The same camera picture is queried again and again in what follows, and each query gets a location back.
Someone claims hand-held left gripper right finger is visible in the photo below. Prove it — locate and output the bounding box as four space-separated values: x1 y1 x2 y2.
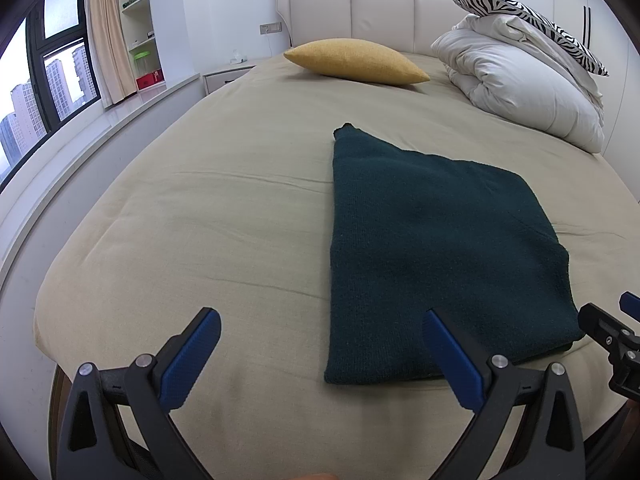
422 308 587 480

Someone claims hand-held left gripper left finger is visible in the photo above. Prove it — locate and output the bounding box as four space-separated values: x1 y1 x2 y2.
55 306 222 480

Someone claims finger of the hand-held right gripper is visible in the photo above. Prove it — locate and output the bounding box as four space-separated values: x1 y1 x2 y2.
577 302 640 402
619 291 640 322

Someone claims dark green knit sweater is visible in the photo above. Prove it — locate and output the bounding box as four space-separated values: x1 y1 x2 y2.
324 122 587 386

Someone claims bed with beige sheet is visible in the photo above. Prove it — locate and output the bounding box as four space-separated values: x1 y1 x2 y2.
32 52 640 443

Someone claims white folded duvet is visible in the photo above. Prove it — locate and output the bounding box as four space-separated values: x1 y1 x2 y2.
431 14 607 154

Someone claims white window ledge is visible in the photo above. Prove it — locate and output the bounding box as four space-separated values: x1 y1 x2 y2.
0 74 207 288

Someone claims white nightstand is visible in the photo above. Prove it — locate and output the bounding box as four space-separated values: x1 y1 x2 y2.
202 57 263 95

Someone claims white wardrobe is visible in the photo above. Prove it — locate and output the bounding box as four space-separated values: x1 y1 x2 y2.
550 0 640 161

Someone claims zebra striped pillow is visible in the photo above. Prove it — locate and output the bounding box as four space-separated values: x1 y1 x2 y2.
454 0 610 77

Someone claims yellow pillow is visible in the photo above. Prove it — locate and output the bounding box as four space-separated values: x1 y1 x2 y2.
283 39 431 86

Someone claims black framed window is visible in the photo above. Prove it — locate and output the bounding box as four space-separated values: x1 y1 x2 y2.
0 0 102 187

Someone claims beige curtain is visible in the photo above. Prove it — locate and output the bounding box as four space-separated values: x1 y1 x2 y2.
84 0 139 109

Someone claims beige padded headboard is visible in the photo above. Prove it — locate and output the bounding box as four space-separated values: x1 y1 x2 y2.
276 0 472 57

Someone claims white wall shelf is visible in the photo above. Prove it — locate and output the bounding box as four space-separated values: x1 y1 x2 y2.
117 0 166 94

